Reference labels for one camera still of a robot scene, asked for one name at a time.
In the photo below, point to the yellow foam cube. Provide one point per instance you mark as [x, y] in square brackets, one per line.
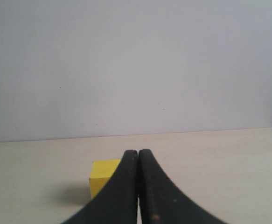
[101, 172]

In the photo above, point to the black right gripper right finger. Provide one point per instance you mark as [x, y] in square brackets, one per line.
[161, 202]

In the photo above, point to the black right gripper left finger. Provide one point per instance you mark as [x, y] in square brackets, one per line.
[117, 201]

